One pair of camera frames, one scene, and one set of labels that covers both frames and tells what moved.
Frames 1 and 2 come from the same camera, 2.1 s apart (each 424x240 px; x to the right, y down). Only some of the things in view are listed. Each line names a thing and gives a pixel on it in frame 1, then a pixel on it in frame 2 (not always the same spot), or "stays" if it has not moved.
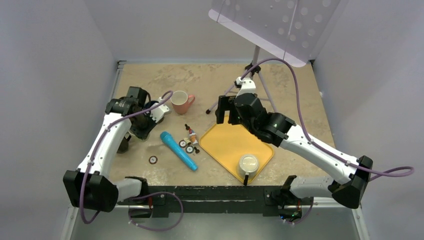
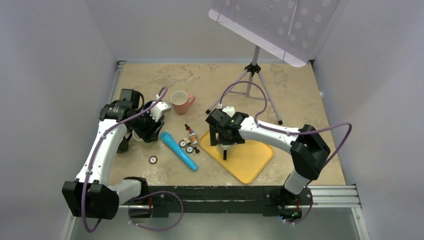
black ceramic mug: (124, 146) stays
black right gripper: (220, 111) -> (222, 139)
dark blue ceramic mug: (149, 104) stays
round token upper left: (182, 143) stays
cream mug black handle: (247, 167) -> (225, 150)
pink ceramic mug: (180, 101) stays
